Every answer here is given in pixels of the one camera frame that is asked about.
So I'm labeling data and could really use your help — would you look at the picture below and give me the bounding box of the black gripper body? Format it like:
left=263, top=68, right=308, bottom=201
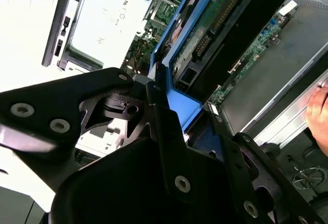
left=50, top=135, right=274, bottom=224

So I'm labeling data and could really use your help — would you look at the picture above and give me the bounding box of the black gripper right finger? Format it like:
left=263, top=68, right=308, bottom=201
left=207, top=105, right=328, bottom=224

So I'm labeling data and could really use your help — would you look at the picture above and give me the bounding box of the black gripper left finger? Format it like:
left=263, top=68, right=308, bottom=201
left=0, top=66, right=200, bottom=197

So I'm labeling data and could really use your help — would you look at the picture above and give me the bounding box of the hard disk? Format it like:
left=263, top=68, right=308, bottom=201
left=148, top=0, right=294, bottom=155

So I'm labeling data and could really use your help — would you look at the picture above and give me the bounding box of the person's hand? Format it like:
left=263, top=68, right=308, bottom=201
left=304, top=79, right=328, bottom=155

